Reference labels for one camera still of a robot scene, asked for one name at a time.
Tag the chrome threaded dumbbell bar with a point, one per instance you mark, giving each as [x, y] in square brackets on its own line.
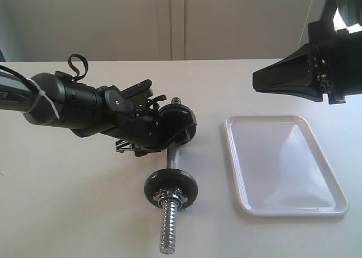
[169, 207]

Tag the black weight plate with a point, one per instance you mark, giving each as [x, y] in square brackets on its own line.
[171, 179]
[174, 122]

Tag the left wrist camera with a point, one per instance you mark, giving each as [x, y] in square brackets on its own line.
[141, 89]

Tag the chrome star collar nut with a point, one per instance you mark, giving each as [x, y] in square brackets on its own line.
[175, 194]

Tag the dark grey weight plate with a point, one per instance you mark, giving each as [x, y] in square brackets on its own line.
[176, 108]

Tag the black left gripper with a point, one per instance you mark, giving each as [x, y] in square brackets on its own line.
[138, 129]

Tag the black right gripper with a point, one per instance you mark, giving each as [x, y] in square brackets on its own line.
[299, 74]

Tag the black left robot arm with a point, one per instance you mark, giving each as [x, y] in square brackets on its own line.
[78, 104]

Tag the white plastic tray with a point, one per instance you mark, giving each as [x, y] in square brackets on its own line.
[280, 170]

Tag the white cable tie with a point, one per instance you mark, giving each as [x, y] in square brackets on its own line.
[42, 94]

